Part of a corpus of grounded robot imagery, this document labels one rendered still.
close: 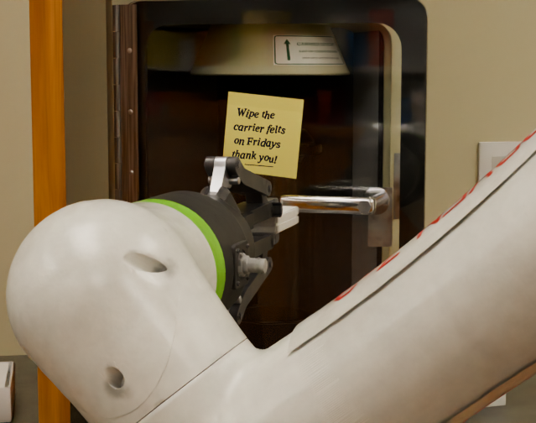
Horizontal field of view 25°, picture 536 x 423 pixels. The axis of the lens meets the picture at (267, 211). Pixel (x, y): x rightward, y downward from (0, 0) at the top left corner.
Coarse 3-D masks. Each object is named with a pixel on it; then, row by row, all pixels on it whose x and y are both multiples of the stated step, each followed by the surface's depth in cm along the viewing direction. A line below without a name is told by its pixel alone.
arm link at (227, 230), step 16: (176, 192) 82; (192, 192) 82; (192, 208) 78; (208, 208) 80; (224, 208) 82; (208, 224) 77; (224, 224) 80; (224, 240) 78; (240, 240) 81; (224, 256) 77; (240, 256) 80; (240, 272) 80; (256, 272) 80; (224, 288) 77; (240, 288) 81; (224, 304) 79
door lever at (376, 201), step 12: (372, 192) 115; (384, 192) 114; (288, 204) 112; (300, 204) 112; (312, 204) 112; (324, 204) 111; (336, 204) 111; (348, 204) 111; (360, 204) 110; (372, 204) 110; (384, 204) 115
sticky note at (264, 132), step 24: (240, 96) 118; (264, 96) 117; (240, 120) 118; (264, 120) 117; (288, 120) 117; (240, 144) 118; (264, 144) 118; (288, 144) 117; (264, 168) 118; (288, 168) 117
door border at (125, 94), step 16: (128, 16) 120; (112, 32) 121; (128, 32) 120; (128, 48) 121; (128, 64) 121; (128, 80) 121; (128, 96) 121; (128, 112) 121; (128, 128) 122; (128, 144) 122; (128, 160) 122; (128, 176) 122; (128, 192) 122
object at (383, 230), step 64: (192, 0) 118; (256, 0) 116; (320, 0) 114; (384, 0) 113; (192, 64) 119; (256, 64) 117; (320, 64) 115; (384, 64) 113; (192, 128) 120; (320, 128) 116; (384, 128) 114; (320, 192) 117; (320, 256) 117; (384, 256) 115; (256, 320) 120
